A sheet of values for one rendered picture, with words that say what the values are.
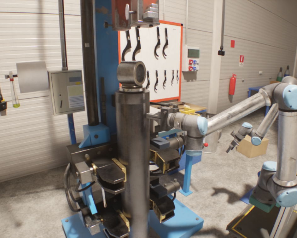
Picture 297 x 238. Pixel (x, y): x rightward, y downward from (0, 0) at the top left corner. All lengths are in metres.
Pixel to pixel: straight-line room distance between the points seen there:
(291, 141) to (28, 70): 1.90
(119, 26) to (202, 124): 0.79
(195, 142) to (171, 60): 3.09
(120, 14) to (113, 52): 0.33
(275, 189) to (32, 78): 1.95
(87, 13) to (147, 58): 2.33
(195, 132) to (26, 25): 2.61
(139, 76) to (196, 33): 3.47
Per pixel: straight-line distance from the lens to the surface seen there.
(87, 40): 1.39
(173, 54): 4.01
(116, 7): 1.33
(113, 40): 1.54
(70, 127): 2.02
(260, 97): 1.20
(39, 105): 3.05
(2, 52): 3.00
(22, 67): 1.81
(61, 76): 1.84
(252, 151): 3.75
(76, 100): 1.89
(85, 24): 1.41
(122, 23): 1.31
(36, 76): 1.78
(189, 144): 1.02
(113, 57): 1.53
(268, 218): 2.11
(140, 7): 0.95
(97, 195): 1.67
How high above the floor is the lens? 1.66
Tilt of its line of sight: 18 degrees down
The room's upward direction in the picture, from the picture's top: straight up
